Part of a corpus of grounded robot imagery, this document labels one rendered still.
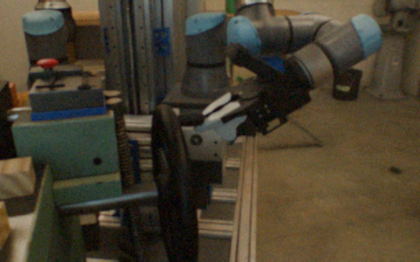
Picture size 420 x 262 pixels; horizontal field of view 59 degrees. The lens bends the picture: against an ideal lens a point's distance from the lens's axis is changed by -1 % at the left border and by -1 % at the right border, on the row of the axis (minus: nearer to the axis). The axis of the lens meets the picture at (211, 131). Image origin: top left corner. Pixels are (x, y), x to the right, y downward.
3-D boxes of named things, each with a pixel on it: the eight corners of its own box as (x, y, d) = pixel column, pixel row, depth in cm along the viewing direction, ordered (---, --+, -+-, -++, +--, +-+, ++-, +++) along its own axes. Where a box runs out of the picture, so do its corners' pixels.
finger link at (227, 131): (211, 157, 66) (256, 130, 66) (195, 133, 63) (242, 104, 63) (206, 149, 69) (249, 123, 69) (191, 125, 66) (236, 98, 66)
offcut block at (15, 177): (3, 184, 47) (-3, 160, 46) (36, 179, 48) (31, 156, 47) (-1, 200, 44) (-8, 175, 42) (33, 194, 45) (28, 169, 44)
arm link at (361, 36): (362, 42, 73) (392, 54, 66) (314, 71, 73) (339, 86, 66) (352, 6, 69) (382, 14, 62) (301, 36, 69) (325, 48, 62)
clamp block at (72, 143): (119, 174, 56) (114, 117, 52) (22, 186, 52) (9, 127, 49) (114, 137, 69) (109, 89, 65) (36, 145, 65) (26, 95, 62)
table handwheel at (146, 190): (178, 243, 79) (217, 312, 51) (79, 261, 73) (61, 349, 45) (164, 105, 77) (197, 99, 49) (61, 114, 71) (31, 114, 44)
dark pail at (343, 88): (364, 101, 374) (368, 73, 363) (337, 102, 370) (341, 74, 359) (350, 93, 401) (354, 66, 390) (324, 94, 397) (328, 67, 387)
